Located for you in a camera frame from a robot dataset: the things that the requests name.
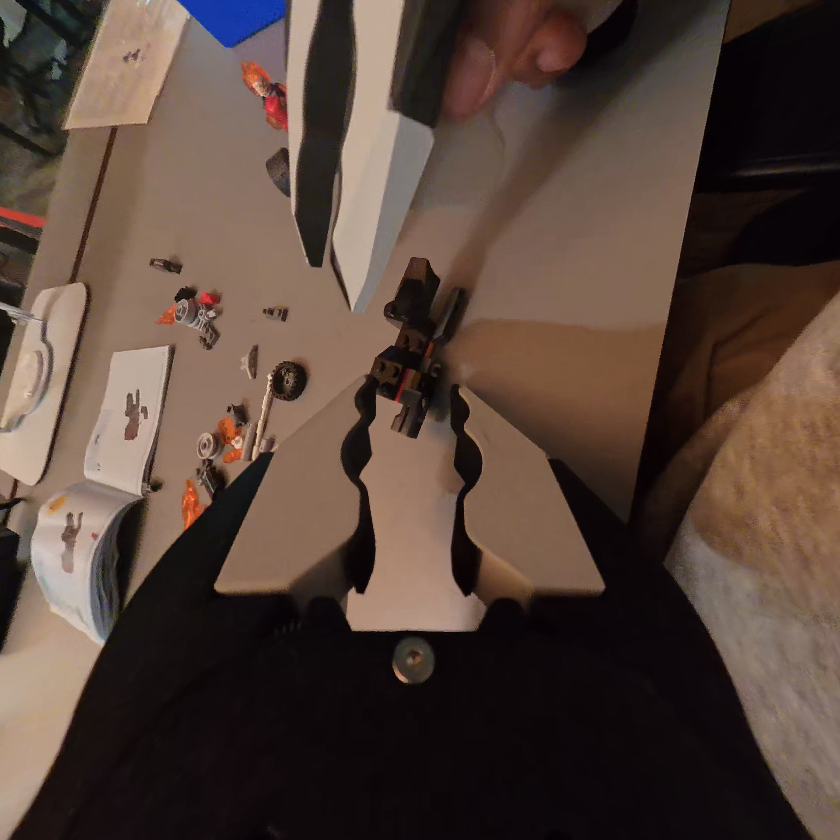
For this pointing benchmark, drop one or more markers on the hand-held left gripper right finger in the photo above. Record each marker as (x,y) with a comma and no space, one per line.
(531,525)

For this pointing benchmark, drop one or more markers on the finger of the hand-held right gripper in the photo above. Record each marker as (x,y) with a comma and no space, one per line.
(325,98)
(374,184)

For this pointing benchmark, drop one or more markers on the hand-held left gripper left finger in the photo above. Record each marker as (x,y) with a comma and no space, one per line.
(295,518)

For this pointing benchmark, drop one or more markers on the black lego motorcycle frame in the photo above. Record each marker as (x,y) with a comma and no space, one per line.
(410,354)

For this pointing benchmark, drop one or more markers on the built lego motorcycle with minifigure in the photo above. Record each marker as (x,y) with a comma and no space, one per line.
(275,105)

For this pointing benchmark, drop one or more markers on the large orange lego flame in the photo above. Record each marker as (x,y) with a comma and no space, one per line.
(191,505)

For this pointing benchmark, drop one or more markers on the pile of loose lego pieces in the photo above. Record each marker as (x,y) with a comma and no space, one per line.
(229,430)

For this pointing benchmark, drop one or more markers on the grey lego wheel hub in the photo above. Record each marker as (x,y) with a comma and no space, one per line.
(188,313)
(207,446)

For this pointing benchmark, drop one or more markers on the black lego tire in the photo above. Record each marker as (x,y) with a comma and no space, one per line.
(275,375)

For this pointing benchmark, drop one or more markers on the dark grey lego clip plate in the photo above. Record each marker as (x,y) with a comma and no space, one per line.
(275,313)

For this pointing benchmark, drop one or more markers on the red lego piece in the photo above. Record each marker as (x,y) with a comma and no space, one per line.
(208,298)

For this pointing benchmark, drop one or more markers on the lego instruction booklet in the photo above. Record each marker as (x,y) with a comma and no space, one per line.
(124,407)

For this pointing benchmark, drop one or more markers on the light grey lego connector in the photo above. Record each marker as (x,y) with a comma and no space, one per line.
(208,319)

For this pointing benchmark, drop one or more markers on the small black lego brick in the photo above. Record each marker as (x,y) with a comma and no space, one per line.
(185,293)

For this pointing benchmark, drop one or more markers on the black lego slope piece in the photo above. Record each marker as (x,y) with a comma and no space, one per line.
(165,266)

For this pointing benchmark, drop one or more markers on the small orange lego flame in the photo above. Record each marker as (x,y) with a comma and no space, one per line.
(167,316)

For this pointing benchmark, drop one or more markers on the person's right hand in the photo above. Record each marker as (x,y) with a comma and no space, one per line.
(512,46)

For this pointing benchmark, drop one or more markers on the blue plastic bin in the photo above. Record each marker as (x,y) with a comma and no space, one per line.
(243,19)

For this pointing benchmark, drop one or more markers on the printed paper sheet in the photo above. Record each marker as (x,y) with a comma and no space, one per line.
(118,79)

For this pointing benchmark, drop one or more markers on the white monitor stand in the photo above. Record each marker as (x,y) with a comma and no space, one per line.
(59,341)

